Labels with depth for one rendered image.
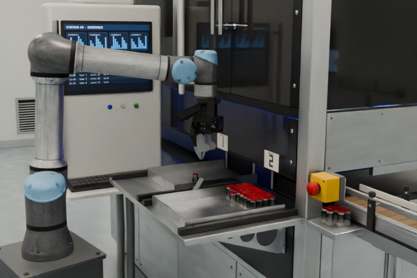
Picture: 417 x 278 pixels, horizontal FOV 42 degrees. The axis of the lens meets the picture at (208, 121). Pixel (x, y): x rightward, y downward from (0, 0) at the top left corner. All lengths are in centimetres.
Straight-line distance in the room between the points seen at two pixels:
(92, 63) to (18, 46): 534
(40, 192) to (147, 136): 97
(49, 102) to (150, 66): 34
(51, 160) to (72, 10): 80
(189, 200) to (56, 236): 46
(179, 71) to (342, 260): 81
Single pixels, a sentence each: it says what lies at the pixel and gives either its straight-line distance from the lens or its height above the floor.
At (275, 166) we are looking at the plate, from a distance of 180.
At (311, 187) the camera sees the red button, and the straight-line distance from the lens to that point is 160.
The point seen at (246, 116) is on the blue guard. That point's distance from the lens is 193.
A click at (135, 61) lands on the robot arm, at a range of 159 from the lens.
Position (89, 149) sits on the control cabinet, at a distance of 242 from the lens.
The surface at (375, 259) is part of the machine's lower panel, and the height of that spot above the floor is 69.
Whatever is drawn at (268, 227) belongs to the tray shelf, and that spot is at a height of 87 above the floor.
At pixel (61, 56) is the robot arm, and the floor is 137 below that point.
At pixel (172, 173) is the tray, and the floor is 88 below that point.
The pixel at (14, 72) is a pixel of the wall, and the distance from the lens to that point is 691.
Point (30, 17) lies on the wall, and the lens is 692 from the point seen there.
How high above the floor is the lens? 145
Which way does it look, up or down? 10 degrees down
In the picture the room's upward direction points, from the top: straight up
